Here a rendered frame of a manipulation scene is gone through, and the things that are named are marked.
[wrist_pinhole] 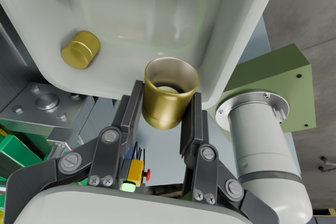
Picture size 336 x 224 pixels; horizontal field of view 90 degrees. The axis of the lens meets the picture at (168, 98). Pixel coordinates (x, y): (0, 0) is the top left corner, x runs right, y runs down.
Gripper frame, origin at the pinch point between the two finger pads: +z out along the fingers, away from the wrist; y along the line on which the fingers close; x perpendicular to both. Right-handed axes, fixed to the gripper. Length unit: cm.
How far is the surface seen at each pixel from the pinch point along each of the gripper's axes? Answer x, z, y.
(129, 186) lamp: -52, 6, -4
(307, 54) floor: -44, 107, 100
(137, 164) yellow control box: -51, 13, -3
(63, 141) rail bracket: -10.3, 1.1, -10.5
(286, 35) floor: -35, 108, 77
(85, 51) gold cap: -4.3, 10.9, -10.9
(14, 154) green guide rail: -17.6, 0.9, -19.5
